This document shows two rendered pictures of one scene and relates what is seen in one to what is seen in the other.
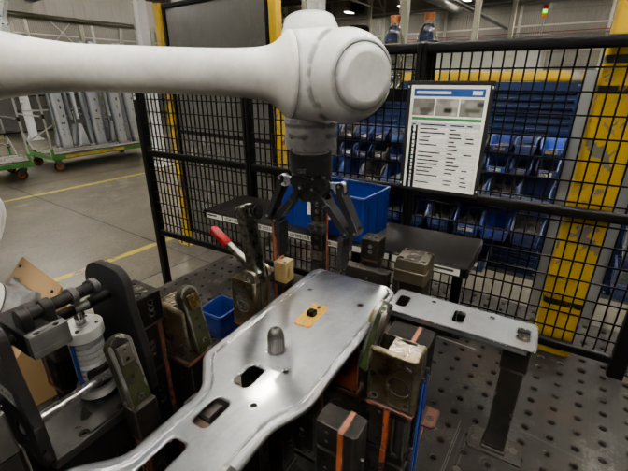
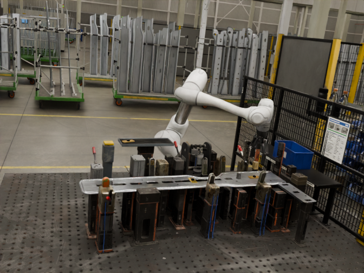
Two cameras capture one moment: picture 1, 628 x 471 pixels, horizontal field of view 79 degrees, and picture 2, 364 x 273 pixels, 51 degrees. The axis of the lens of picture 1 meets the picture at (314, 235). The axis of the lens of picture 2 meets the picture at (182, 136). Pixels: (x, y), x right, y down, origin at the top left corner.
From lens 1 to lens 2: 2.01 m
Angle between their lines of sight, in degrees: 35
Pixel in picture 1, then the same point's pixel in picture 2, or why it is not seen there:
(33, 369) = not seen: hidden behind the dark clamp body
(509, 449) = (301, 244)
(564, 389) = (348, 249)
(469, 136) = (342, 141)
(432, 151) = (331, 143)
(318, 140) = (261, 128)
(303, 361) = (242, 181)
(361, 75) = (255, 118)
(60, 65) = (213, 102)
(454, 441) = (286, 236)
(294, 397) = (234, 184)
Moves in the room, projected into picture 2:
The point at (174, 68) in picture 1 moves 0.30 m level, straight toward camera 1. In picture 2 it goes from (229, 109) to (218, 117)
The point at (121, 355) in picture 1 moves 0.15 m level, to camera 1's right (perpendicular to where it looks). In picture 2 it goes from (204, 161) to (222, 168)
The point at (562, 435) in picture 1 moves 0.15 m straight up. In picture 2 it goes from (326, 252) to (331, 230)
